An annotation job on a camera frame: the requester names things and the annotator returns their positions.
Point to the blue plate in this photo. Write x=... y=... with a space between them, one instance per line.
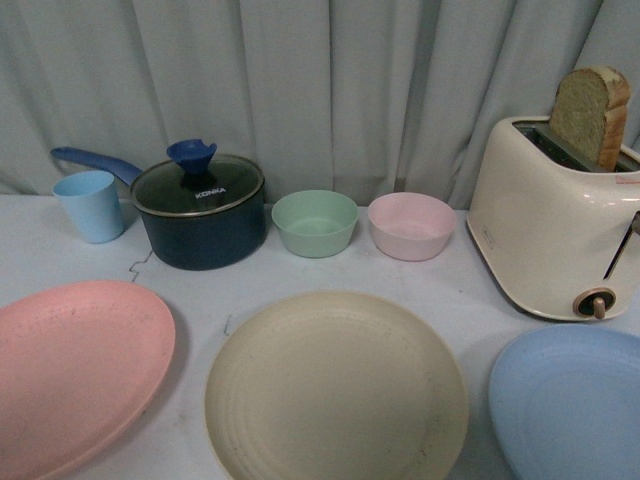
x=564 y=402

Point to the green bowl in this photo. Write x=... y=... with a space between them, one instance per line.
x=315 y=223

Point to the pink bowl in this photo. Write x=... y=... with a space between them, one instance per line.
x=410 y=226

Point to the dark blue saucepan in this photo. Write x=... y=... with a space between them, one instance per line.
x=197 y=243

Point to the glass pot lid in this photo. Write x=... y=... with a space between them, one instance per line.
x=196 y=181

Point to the beige plate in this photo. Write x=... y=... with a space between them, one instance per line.
x=336 y=385

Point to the cream toaster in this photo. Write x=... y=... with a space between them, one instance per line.
x=561 y=243

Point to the light blue cup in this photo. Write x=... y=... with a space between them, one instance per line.
x=91 y=202

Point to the pink plate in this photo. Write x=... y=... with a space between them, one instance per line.
x=80 y=363

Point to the bread slice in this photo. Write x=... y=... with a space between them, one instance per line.
x=590 y=113

